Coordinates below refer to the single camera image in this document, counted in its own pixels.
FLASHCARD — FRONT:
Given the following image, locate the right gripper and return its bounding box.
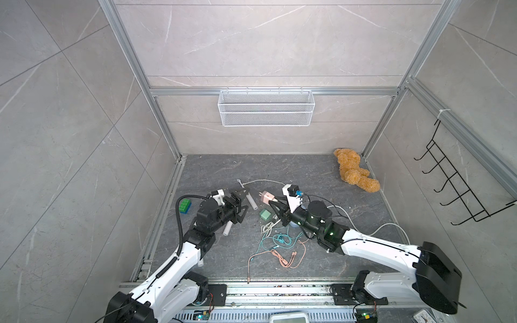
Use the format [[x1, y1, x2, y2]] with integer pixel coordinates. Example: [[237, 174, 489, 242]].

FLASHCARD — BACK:
[[270, 196, 322, 238]]

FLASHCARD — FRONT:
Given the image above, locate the pink charger plug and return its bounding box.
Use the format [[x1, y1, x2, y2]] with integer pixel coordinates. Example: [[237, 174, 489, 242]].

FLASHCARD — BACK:
[[259, 191, 277, 205]]

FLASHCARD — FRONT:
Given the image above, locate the white charging cable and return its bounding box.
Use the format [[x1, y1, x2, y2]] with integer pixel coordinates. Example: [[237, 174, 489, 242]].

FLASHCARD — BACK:
[[241, 178, 288, 237]]

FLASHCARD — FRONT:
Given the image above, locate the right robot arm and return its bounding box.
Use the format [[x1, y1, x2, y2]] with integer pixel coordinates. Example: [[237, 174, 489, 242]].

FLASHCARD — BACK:
[[268, 196, 463, 314]]

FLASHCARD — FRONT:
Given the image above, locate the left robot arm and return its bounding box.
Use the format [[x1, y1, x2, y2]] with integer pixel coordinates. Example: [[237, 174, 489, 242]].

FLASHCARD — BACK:
[[99, 188, 248, 322]]

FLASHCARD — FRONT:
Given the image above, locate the green charger plug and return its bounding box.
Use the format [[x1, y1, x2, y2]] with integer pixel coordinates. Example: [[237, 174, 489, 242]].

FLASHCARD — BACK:
[[259, 209, 272, 222]]

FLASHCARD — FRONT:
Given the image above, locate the green toy block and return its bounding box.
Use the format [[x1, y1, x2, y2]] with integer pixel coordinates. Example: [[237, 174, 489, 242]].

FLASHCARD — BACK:
[[178, 198, 192, 214]]

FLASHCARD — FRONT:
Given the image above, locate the brown teddy bear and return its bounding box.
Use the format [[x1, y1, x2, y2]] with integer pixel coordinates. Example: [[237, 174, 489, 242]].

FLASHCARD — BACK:
[[334, 149, 380, 192]]

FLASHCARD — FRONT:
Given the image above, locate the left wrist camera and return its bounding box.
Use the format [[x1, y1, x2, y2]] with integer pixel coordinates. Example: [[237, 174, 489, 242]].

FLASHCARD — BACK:
[[211, 189, 225, 207]]

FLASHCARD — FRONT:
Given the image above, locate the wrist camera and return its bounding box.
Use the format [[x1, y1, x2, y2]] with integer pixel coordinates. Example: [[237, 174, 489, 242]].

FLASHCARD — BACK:
[[282, 184, 303, 209], [211, 189, 225, 207]]

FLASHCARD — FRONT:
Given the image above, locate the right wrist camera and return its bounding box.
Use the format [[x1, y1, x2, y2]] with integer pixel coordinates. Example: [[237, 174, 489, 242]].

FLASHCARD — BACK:
[[282, 184, 303, 209]]

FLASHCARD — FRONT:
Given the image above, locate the teal charging cable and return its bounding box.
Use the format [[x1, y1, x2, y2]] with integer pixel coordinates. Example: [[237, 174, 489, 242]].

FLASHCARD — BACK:
[[258, 224, 310, 259]]

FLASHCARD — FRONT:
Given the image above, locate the power strip white cord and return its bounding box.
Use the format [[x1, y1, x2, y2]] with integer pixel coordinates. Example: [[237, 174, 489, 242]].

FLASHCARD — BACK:
[[326, 205, 412, 245]]

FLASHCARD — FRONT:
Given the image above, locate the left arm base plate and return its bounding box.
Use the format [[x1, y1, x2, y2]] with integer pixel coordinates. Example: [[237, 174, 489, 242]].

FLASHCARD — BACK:
[[193, 284, 228, 306]]

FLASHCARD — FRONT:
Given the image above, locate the white wire mesh basket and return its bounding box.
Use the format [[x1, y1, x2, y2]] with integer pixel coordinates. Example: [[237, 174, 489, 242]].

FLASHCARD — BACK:
[[218, 90, 315, 127]]

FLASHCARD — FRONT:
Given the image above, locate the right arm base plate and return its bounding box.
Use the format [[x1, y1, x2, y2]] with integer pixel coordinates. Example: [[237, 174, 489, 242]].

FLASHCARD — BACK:
[[329, 283, 389, 306]]

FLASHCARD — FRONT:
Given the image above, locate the black wall hook rack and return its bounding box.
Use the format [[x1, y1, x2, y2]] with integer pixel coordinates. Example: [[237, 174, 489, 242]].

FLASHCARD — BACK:
[[413, 120, 516, 226]]

